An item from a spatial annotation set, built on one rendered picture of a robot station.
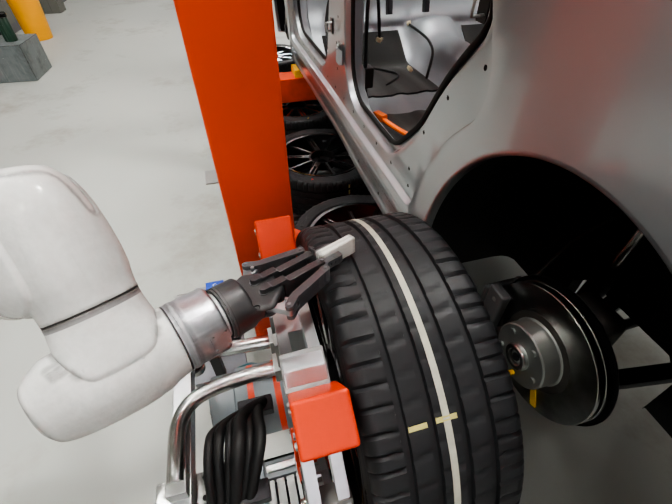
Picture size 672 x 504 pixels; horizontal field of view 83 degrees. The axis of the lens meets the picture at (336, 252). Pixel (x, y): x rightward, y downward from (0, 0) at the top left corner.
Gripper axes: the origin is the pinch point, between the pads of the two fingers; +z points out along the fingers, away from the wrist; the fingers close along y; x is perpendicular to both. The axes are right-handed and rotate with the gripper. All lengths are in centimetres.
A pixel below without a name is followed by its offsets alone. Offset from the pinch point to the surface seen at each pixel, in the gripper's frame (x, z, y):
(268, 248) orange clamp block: -8.9, -1.8, -19.4
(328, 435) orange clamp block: -8.4, -17.2, 18.4
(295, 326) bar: -10.9, -9.0, -0.3
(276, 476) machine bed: -111, -11, -26
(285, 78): -25, 124, -200
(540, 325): -28, 39, 22
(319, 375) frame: -10.2, -12.2, 10.1
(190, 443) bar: -22.8, -30.1, -1.2
